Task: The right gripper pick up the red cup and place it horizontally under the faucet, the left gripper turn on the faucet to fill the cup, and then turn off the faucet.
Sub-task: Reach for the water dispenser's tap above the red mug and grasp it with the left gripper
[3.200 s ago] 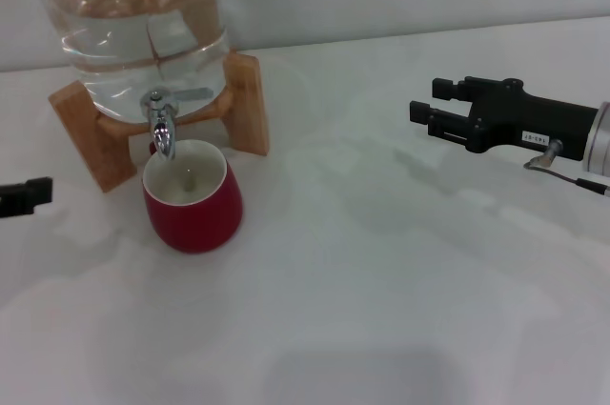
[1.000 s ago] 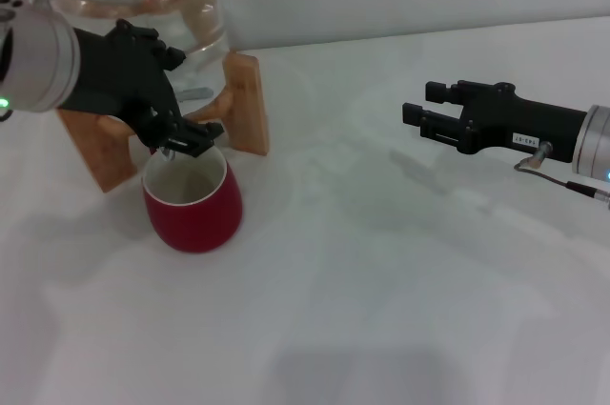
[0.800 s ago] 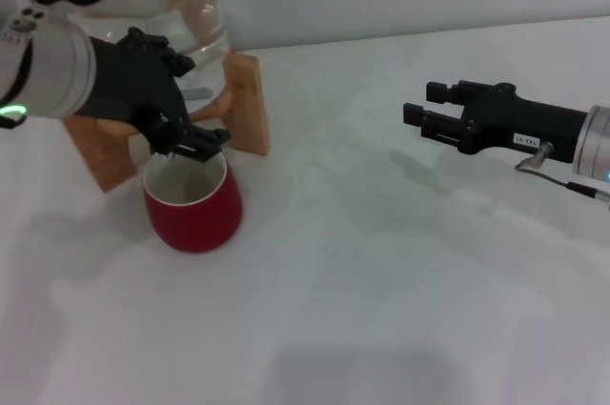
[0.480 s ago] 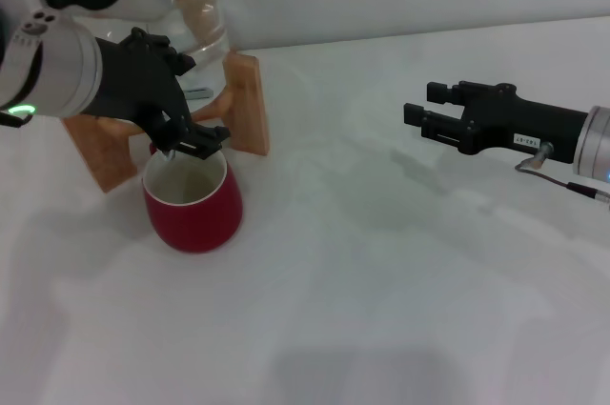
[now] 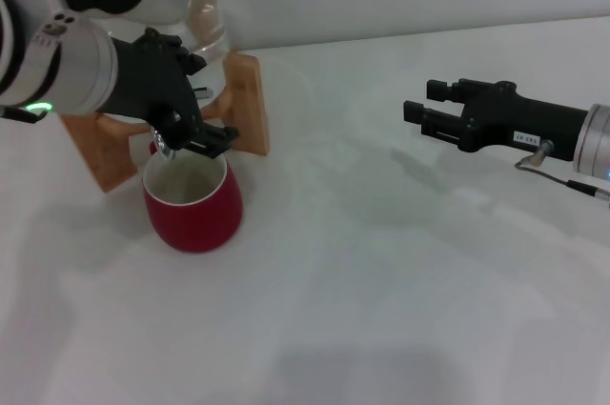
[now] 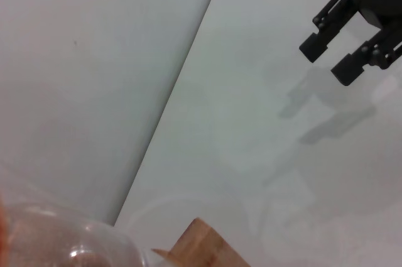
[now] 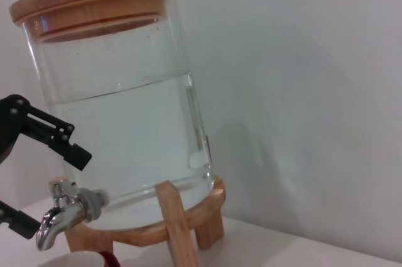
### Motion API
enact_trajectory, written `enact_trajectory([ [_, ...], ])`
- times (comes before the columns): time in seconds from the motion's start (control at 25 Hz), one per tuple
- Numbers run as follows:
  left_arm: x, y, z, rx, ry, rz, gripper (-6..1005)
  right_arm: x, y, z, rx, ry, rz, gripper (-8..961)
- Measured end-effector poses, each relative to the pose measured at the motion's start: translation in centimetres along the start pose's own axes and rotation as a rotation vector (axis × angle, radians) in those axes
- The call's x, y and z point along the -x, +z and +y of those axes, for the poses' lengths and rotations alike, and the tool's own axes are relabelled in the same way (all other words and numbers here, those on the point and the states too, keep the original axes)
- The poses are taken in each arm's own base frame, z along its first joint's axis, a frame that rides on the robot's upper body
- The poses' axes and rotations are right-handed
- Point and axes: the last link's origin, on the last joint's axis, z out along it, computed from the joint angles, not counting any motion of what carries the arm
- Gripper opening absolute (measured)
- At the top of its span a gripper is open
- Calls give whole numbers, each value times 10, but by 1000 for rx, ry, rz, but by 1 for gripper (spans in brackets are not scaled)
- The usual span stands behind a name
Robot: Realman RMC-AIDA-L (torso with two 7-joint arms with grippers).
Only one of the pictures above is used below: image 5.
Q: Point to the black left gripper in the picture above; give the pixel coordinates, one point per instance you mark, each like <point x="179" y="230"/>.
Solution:
<point x="148" y="81"/>

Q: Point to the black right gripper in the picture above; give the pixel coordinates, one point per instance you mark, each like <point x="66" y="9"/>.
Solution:
<point x="519" y="124"/>

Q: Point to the chrome faucet tap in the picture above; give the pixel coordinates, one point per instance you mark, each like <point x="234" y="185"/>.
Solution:
<point x="167" y="151"/>

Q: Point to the red ceramic cup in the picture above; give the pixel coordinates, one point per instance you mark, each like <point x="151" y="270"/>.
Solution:
<point x="195" y="224"/>

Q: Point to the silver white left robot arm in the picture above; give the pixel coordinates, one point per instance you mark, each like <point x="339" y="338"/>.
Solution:
<point x="62" y="66"/>

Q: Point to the wooden dispenser stand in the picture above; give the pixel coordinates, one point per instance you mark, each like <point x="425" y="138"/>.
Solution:
<point x="248" y="105"/>

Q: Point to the glass water dispenser jar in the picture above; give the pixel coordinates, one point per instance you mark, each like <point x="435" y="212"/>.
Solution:
<point x="209" y="5"/>

